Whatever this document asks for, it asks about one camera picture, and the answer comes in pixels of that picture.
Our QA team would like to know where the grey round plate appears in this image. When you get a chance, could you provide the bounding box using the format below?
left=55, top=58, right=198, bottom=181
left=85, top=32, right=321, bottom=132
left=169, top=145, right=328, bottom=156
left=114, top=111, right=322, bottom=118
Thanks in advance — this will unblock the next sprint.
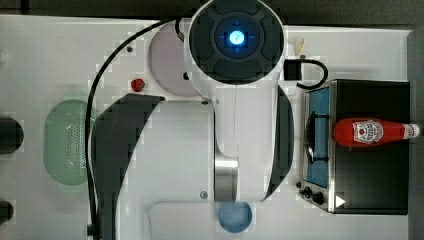
left=148, top=21, right=198, bottom=97

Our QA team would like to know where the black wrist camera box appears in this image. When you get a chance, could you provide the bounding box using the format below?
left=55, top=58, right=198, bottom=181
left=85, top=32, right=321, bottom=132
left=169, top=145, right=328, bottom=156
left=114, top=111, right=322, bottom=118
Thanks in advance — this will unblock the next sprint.
left=284, top=59, right=329, bottom=90

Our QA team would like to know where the black toaster oven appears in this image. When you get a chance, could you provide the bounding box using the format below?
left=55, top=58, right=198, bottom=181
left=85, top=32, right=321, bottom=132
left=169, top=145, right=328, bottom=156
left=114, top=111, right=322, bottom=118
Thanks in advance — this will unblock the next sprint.
left=297, top=80, right=410, bottom=215

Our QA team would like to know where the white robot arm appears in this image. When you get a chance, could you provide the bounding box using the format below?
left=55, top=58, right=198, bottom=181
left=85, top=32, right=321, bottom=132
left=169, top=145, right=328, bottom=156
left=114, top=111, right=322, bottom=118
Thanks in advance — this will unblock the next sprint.
left=90, top=0, right=293, bottom=240

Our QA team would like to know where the blue round bowl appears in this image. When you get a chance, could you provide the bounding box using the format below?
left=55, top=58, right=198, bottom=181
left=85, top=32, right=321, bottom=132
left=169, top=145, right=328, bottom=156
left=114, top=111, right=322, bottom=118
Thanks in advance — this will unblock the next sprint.
left=218, top=202, right=253, bottom=233

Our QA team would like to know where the black object at lower left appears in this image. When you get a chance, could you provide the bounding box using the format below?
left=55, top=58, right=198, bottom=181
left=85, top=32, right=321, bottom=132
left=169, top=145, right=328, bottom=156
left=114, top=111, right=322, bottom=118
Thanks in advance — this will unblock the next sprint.
left=0, top=200, right=14, bottom=224

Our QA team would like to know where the black cylinder at left edge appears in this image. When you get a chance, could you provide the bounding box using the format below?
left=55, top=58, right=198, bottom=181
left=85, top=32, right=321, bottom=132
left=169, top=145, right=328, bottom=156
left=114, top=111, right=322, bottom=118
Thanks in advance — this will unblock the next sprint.
left=0, top=117, right=24, bottom=154

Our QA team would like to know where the small red strawberry toy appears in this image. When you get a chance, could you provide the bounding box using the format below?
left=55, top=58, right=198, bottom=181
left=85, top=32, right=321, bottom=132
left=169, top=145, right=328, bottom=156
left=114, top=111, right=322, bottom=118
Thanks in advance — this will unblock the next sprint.
left=131, top=78, right=145, bottom=92

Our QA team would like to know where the peeled banana toy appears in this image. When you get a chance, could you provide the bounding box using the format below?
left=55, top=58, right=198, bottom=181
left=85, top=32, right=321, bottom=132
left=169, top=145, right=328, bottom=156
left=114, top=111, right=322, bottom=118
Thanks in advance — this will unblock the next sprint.
left=295, top=38, right=305, bottom=56

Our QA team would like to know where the red ketchup bottle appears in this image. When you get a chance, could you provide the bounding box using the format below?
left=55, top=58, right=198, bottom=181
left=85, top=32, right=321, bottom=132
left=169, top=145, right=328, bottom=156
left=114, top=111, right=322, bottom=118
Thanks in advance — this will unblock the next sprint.
left=332, top=118, right=421, bottom=147

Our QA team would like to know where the green perforated colander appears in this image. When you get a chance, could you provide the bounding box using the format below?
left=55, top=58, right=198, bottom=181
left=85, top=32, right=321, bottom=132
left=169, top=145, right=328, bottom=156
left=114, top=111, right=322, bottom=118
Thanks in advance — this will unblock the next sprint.
left=43, top=99, right=87, bottom=186

